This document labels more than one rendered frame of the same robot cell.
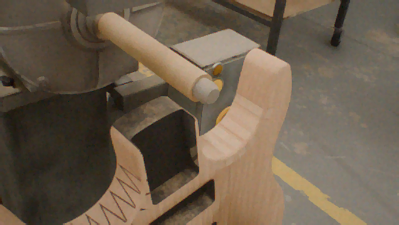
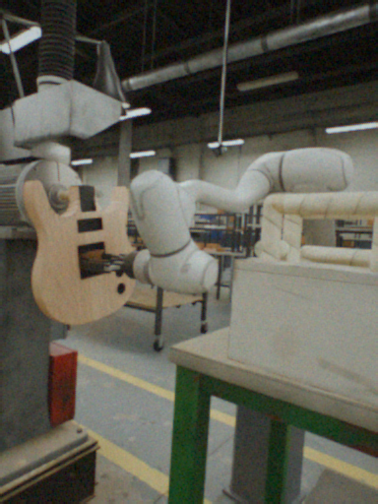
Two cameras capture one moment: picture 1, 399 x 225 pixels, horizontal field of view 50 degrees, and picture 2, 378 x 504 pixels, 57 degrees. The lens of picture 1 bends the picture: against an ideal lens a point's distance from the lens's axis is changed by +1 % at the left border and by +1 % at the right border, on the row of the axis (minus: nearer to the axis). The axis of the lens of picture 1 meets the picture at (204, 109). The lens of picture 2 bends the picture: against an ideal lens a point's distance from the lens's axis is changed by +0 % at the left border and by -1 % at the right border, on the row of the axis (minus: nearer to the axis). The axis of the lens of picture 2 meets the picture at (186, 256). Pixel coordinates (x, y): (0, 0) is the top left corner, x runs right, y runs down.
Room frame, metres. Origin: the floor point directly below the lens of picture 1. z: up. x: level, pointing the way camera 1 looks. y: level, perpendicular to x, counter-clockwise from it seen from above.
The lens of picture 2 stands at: (-0.76, -0.11, 1.13)
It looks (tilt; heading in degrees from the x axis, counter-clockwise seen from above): 3 degrees down; 351
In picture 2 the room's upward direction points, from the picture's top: 4 degrees clockwise
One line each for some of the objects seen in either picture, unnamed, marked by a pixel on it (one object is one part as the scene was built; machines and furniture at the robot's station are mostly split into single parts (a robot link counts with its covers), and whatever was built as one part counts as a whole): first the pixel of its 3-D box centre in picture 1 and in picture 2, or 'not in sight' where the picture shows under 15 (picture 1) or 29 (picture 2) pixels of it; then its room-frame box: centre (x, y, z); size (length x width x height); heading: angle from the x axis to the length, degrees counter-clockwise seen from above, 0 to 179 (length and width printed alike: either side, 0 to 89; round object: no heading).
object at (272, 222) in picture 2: not in sight; (271, 232); (-0.21, -0.33, 1.15); 0.03 x 0.03 x 0.09
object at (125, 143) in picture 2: not in sight; (123, 175); (10.63, 0.26, 2.99); 0.41 x 0.41 x 5.98; 44
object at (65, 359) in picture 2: not in sight; (49, 373); (0.82, 0.22, 0.49); 0.25 x 0.12 x 0.37; 44
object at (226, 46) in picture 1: (181, 90); not in sight; (0.77, 0.05, 0.99); 0.24 x 0.21 x 0.26; 44
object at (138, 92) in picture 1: (158, 86); not in sight; (0.73, 0.10, 1.02); 0.19 x 0.04 x 0.04; 134
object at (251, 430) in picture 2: not in sight; (270, 419); (0.66, -0.76, 0.35); 0.28 x 0.28 x 0.70; 37
